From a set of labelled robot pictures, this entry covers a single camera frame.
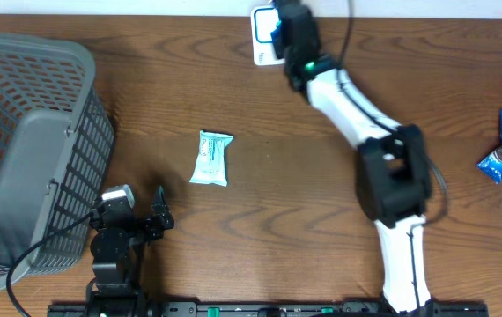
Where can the grey plastic mesh basket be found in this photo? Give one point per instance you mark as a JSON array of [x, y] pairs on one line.
[[55, 144]]

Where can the white barcode scanner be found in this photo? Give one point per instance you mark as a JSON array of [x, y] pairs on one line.
[[264, 20]]

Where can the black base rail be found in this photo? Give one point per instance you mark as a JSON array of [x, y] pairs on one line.
[[349, 308]]

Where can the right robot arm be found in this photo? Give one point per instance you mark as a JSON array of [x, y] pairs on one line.
[[392, 180]]

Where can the light teal wipes pack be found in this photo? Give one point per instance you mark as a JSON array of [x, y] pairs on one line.
[[210, 163]]

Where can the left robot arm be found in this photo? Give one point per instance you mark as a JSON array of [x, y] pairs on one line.
[[118, 252]]

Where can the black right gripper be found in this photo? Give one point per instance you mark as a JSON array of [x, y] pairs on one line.
[[280, 43]]

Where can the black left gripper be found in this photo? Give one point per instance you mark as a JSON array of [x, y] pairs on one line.
[[153, 232]]

